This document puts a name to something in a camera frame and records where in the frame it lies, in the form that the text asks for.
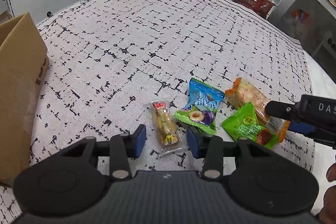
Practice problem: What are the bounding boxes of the green red date snack packet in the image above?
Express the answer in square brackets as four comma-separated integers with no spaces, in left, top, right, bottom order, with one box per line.
[222,102,278,149]

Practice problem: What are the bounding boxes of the blue green plum snack packet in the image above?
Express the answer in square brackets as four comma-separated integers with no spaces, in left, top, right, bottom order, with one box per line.
[174,78,225,135]

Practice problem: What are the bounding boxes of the person right hand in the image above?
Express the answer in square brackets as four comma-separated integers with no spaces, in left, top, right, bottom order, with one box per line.
[318,163,336,224]

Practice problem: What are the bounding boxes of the clear peanut candy bar packet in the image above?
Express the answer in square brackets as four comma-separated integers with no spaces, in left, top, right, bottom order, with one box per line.
[151,101,187,157]

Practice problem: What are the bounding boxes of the orange cracker snack packet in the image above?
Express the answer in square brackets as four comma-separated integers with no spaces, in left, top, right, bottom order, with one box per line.
[225,77,290,143]

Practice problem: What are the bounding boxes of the white desk with clutter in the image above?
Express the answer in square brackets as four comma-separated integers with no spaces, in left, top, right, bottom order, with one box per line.
[268,0,335,80]

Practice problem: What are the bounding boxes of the orange plastic basket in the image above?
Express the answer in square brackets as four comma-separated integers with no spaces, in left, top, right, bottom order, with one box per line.
[234,0,275,19]

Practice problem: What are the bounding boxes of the brown cardboard box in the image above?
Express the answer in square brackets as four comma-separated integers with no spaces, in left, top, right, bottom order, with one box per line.
[0,13,49,187]

